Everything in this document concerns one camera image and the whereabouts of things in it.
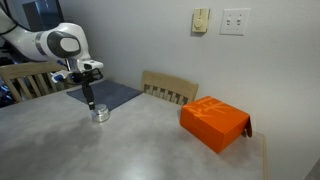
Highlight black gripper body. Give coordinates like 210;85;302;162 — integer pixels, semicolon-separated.
68;67;104;88

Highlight orange cardboard box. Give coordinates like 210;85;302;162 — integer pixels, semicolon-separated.
179;95;253;155

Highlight light wooden chair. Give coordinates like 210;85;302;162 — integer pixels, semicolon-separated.
140;70;200;106
0;61;73;104

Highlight beige dial wall switch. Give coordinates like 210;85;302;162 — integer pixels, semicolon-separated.
191;8;211;34

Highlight white light switch plate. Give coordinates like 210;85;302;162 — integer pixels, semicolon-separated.
219;7;251;37

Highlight dark glass panel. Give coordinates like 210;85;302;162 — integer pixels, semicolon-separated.
6;0;65;33

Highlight silver round container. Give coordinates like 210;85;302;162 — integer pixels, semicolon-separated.
91;109;111;124

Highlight dark background equipment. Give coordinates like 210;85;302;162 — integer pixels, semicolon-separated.
0;36;21;108

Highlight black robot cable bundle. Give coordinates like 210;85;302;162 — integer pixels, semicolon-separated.
0;0;84;86

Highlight blue-grey cloth mat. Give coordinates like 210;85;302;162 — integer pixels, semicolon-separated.
66;79;144;112

